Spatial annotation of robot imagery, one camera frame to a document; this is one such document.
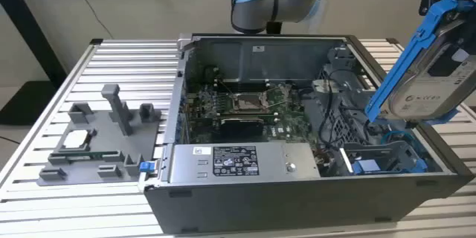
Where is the black cooler block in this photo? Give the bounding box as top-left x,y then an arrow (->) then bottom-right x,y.
219,117 -> 265,142

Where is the grey disk bay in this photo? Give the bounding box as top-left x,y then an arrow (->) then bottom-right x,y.
341,139 -> 427,175

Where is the green motherboard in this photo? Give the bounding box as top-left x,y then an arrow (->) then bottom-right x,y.
184,81 -> 320,145

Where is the grey perforated drive cage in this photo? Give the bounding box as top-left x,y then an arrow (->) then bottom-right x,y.
304,62 -> 377,149

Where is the green RAM stick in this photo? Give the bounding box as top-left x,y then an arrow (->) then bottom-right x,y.
67,150 -> 117,159

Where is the light blue disk wire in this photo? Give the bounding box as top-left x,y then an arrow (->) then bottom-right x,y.
381,129 -> 415,151

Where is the grey parts rack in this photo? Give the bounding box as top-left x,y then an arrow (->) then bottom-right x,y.
36,84 -> 163,187

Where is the hard disk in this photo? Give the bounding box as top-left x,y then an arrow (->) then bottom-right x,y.
364,0 -> 476,129

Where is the CPU socket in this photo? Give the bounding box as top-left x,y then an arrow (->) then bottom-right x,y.
229,91 -> 271,112

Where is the black stand with pole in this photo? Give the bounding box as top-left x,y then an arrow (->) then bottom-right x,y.
0,0 -> 68,126

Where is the silver power supply unit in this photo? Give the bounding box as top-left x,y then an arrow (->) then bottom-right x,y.
169,142 -> 321,182

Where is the open black PC case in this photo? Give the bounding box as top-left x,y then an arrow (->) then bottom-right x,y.
143,33 -> 476,235

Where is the black disk wire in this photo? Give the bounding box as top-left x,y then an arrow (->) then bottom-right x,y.
317,67 -> 359,149

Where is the silver CPU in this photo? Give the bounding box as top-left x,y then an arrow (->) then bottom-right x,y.
63,130 -> 92,149

